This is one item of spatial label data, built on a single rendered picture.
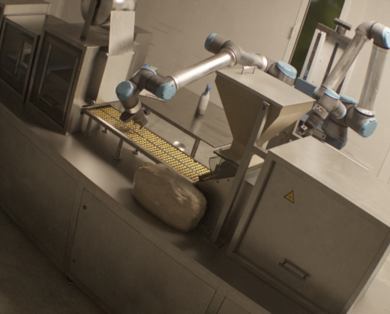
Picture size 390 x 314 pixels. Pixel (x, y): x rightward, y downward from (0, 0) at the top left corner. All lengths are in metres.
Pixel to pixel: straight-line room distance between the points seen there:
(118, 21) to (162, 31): 2.90
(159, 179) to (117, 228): 0.33
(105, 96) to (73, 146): 0.34
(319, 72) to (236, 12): 1.83
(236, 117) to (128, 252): 0.82
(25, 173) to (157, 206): 0.99
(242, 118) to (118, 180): 0.74
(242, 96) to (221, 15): 3.10
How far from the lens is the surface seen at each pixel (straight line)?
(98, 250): 2.68
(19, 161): 3.11
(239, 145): 2.35
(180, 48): 5.55
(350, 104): 3.24
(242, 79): 2.24
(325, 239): 2.11
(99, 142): 2.95
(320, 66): 3.51
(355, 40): 3.06
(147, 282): 2.49
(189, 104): 4.21
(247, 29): 5.06
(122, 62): 2.89
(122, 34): 2.86
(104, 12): 2.82
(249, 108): 2.19
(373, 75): 3.06
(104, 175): 2.64
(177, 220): 2.37
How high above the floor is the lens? 2.09
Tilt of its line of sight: 25 degrees down
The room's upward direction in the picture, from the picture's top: 18 degrees clockwise
